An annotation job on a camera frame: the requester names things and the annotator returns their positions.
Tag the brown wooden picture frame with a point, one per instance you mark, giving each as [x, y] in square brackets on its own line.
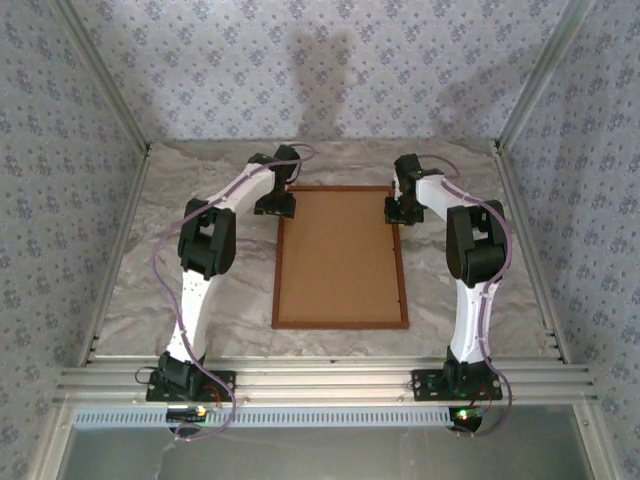
[340, 325]

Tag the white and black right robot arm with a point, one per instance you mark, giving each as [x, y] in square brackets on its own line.
[472, 320]

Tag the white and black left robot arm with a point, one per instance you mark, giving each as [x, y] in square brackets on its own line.
[192, 310]

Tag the small controller circuit board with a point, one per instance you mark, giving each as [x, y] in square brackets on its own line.
[187, 414]
[465, 417]

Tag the grey metal panel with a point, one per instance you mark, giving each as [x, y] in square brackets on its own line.
[325, 455]

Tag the aluminium side rail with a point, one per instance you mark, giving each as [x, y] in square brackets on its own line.
[119, 250]
[506, 175]

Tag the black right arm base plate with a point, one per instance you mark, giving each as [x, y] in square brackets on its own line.
[425, 385]

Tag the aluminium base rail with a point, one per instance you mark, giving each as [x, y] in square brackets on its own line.
[325, 385]

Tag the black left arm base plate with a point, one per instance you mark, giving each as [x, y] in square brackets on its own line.
[220, 385]

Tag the aluminium corner post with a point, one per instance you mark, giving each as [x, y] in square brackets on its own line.
[102, 70]
[542, 70]

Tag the aluminium frame leg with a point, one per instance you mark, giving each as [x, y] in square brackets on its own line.
[52, 440]
[597, 440]

